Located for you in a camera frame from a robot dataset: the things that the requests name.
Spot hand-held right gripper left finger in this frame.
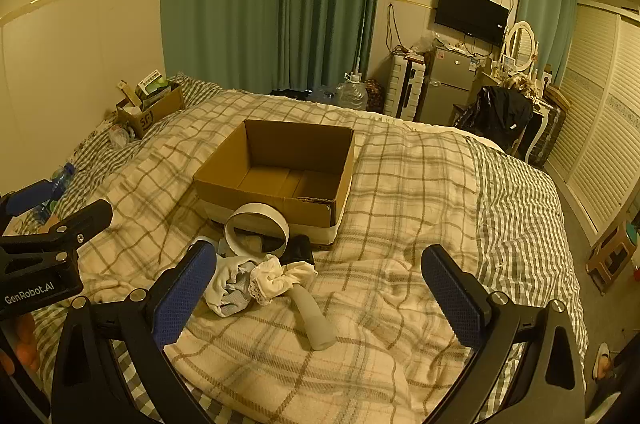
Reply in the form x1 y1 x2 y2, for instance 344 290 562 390
51 240 219 424

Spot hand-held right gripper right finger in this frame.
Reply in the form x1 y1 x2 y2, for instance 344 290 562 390
421 245 587 424

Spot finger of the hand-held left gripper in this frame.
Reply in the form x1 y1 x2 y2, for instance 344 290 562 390
0 181 56 235
0 199 114 265

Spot white sock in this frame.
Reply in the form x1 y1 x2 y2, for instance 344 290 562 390
202 254 262 317

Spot white round ring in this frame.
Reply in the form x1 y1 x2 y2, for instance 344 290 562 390
223 202 291 257

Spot black round object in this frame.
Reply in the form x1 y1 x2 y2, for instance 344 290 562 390
284 234 316 266

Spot grey white tube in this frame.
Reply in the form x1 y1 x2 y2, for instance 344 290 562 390
292 281 336 351

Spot large cardboard box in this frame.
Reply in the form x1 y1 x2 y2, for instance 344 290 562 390
193 119 356 247

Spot person's left hand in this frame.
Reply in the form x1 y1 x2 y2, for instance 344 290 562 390
0 314 39 378

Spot blue water bottle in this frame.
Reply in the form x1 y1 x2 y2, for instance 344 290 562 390
49 161 79 201

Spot clear plastic bag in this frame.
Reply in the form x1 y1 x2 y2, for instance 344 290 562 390
106 124 135 151

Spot grey checked bed sheet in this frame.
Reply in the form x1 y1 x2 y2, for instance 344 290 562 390
0 74 591 424

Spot small cardboard box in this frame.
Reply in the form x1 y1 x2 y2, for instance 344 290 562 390
116 81 186 139

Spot white green packet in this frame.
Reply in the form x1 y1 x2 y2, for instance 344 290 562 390
137 70 168 100

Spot white slipper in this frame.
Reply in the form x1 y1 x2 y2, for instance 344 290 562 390
592 343 614 381

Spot wooden stool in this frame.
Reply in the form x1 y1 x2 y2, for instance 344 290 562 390
586 224 639 295

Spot black jacket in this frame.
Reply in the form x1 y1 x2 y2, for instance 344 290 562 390
457 84 535 145

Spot brown patterned suitcase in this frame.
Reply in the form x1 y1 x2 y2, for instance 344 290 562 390
527 101 569 167

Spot grey fridge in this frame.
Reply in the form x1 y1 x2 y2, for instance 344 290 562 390
417 46 479 125

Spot white dressing table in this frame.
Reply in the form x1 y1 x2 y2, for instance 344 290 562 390
480 68 571 165

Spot white suitcase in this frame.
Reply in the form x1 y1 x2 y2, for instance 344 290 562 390
384 54 426 120

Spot red patterned bag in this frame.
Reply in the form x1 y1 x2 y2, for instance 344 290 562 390
365 78 386 113

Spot large water jug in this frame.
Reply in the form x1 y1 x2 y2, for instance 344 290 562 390
336 72 370 110

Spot white louvered wardrobe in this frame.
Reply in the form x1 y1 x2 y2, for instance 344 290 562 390
545 1 640 235

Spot plastic bag on fridge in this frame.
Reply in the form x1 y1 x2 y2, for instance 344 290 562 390
417 31 449 55

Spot white oval mirror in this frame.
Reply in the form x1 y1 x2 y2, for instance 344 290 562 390
502 21 539 74

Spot grey pole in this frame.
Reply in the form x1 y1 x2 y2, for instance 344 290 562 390
352 0 371 77

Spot narrow green curtain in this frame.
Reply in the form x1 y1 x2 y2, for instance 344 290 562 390
515 0 581 80

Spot black wall television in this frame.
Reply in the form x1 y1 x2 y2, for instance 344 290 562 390
434 0 510 46

